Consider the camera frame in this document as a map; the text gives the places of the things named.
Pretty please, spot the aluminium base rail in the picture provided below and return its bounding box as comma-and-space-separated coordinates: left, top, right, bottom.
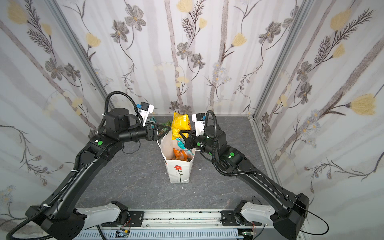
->
59, 208, 301, 232

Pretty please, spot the black mounting plate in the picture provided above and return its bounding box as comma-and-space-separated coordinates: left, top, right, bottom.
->
220, 200, 263, 228
111, 201, 145, 228

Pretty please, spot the red green snack packet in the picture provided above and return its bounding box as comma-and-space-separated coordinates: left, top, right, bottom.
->
157, 120, 173, 136

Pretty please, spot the yellow snack packet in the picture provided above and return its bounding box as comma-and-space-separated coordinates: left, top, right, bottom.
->
171, 113, 191, 140

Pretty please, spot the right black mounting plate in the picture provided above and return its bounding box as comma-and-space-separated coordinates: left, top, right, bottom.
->
220, 200, 263, 228

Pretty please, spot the right black corrugated cable conduit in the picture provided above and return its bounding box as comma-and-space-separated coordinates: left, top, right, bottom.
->
203, 109, 259, 178

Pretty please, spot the white paper bag red flower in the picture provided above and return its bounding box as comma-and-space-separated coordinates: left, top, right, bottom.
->
159, 132, 196, 184

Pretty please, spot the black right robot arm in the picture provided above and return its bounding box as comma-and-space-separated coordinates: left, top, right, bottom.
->
180, 125, 310, 240

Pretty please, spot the teal mini snack packet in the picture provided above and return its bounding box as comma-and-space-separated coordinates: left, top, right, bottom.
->
176, 138, 194, 159

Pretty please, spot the white slotted cable duct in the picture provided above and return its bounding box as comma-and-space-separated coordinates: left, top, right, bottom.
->
71, 229, 244, 240

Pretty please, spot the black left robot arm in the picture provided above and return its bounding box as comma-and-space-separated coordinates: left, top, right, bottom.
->
26, 108, 171, 240

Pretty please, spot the corner aluminium post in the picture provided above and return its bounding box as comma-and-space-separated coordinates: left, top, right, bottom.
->
252, 0, 316, 120
45, 0, 108, 100

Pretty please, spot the right corner aluminium post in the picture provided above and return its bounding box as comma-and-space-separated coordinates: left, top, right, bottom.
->
252, 0, 316, 120

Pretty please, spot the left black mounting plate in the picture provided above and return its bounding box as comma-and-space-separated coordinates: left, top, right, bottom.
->
111, 201, 145, 228

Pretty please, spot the orange snack packet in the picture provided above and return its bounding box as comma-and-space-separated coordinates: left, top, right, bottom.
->
173, 148, 190, 162

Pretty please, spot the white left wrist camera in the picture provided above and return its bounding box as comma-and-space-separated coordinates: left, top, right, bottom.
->
137, 102, 155, 127

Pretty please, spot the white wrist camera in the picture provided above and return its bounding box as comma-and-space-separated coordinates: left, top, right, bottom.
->
137, 102, 155, 127
192, 113, 206, 137

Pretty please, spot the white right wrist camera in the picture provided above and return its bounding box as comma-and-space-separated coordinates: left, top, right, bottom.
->
192, 113, 206, 137

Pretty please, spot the left corner aluminium post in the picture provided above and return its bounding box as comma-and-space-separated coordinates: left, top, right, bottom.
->
45, 0, 108, 100

